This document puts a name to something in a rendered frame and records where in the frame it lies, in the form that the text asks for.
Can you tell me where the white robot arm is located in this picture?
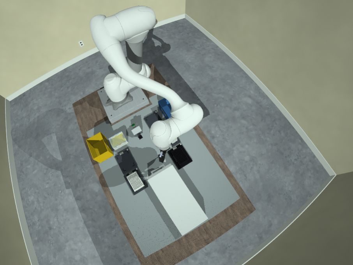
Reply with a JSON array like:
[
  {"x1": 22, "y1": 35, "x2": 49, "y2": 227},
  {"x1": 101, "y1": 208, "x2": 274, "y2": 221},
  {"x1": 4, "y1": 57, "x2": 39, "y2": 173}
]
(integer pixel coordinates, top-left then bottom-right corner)
[{"x1": 90, "y1": 6, "x2": 203, "y2": 150}]

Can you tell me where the blue bin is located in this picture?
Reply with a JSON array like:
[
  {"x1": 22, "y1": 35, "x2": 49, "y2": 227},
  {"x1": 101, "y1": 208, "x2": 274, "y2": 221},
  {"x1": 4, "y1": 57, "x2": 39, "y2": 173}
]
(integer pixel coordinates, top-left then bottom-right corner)
[{"x1": 158, "y1": 98, "x2": 171, "y2": 119}]

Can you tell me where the black assay plate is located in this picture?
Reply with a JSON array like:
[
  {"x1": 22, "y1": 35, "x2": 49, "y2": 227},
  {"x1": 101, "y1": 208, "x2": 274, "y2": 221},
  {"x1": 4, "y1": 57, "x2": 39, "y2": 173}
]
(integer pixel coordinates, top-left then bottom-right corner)
[{"x1": 171, "y1": 146, "x2": 189, "y2": 166}]

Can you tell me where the yellow open-top bin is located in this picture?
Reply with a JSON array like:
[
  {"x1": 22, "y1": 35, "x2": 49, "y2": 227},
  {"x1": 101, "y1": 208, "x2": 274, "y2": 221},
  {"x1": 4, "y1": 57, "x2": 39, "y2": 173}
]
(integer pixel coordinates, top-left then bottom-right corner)
[{"x1": 86, "y1": 132, "x2": 114, "y2": 163}]

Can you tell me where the grey bench mat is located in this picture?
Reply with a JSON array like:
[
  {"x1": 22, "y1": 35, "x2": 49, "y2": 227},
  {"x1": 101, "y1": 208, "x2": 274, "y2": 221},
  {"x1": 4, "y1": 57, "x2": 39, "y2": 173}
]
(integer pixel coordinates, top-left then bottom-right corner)
[{"x1": 87, "y1": 94, "x2": 240, "y2": 257}]

